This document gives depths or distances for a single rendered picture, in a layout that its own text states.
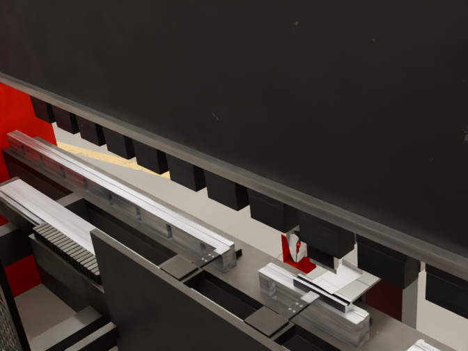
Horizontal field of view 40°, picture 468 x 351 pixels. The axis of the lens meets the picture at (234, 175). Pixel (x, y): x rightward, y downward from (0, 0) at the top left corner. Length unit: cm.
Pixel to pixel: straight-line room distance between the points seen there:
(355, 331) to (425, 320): 152
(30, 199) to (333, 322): 138
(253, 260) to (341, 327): 51
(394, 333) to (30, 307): 236
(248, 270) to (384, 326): 52
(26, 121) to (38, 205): 101
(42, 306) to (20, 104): 112
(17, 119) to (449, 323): 243
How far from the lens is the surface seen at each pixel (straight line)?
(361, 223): 132
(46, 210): 261
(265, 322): 178
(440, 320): 339
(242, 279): 220
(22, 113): 358
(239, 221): 416
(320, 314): 195
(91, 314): 218
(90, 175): 284
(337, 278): 196
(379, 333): 197
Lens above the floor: 219
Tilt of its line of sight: 28 degrees down
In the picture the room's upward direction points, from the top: 7 degrees counter-clockwise
